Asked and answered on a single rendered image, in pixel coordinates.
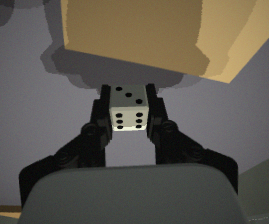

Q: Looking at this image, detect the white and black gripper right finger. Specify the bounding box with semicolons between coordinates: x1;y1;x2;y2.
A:
145;84;238;196

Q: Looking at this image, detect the white die with black pips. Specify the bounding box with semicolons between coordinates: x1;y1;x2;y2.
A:
109;85;149;131

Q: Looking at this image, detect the tan flat mat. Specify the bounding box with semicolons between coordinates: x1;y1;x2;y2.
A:
61;0;269;83

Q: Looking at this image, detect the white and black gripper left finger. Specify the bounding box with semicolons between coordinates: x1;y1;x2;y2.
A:
19;85;113;209

